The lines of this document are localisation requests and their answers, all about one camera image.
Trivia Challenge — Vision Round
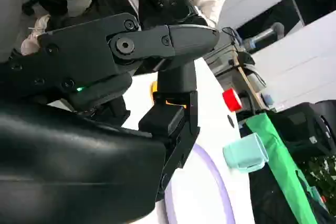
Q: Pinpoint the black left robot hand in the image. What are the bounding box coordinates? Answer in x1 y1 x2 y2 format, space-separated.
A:
138 0 211 29

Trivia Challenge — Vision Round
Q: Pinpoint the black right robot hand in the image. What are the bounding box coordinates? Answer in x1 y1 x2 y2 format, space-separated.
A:
0 13 220 224

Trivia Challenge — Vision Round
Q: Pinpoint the grey equipment case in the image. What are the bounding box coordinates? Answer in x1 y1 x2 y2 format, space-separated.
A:
203 31 267 94

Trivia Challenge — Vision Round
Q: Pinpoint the wooden strip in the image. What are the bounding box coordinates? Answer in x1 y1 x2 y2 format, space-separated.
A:
233 50 266 110

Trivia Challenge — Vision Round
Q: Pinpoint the white partition board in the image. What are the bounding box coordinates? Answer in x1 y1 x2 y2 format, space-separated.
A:
250 10 336 110

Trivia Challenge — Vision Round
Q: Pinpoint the lilac plate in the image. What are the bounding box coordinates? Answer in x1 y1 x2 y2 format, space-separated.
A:
164 142 236 224

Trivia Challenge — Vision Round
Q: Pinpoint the pale green mug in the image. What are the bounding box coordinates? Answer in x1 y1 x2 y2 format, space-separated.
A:
222 133 269 174

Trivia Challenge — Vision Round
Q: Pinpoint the black office chair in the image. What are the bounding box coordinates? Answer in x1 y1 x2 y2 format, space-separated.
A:
272 100 336 158

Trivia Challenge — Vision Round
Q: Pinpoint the green cloth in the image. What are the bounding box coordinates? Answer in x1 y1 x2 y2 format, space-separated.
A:
245 112 320 224

